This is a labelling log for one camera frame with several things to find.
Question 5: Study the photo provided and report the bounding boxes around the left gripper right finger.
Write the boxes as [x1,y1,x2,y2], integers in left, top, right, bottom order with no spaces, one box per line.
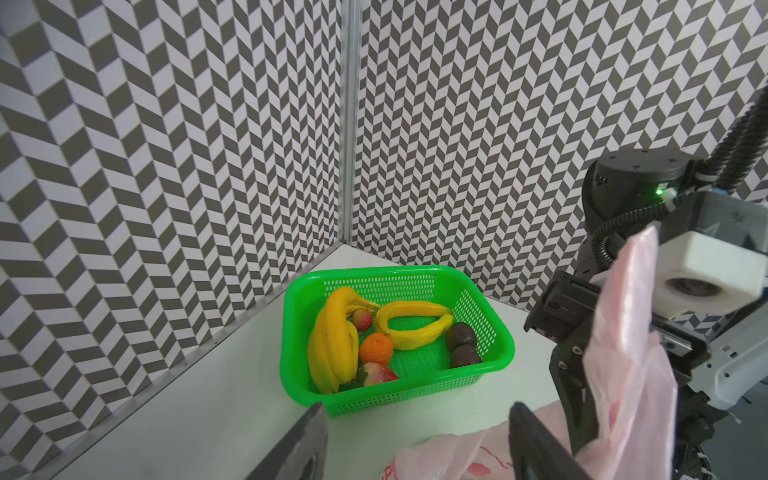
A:
[509,402,590,480]

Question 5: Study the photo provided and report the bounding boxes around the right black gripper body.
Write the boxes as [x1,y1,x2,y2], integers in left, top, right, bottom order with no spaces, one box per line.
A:
[524,271,714,453]

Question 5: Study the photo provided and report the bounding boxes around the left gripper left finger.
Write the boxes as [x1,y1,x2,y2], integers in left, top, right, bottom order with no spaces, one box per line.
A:
[246,402,329,480]

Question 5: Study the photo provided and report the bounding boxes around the pink printed plastic bag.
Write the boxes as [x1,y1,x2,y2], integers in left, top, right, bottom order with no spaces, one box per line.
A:
[381,226,678,479]

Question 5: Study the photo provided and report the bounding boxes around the pink fake dragon fruit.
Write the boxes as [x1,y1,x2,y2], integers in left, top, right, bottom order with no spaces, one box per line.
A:
[358,362,399,387]

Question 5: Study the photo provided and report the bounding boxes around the orange fake tangerine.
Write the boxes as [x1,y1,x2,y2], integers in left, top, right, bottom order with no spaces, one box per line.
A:
[359,332,394,366]

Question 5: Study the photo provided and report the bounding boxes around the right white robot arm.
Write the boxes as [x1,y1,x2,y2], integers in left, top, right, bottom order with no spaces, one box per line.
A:
[510,96,767,479]

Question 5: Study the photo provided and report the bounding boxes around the dark brown fake passionfruit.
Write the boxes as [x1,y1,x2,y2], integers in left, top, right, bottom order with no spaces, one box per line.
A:
[445,322,478,352]

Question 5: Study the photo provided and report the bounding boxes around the yellow fake banana bunch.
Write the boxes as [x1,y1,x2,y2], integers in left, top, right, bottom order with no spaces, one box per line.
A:
[307,287,379,395]

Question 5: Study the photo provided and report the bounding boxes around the small red fake strawberry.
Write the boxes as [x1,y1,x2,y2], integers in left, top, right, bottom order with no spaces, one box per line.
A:
[352,309,373,332]

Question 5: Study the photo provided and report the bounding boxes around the green plastic basket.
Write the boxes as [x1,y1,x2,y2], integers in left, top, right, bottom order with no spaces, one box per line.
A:
[280,265,516,417]

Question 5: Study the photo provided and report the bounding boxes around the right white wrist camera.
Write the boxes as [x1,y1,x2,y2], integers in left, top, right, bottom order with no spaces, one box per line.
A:
[590,191,768,320]

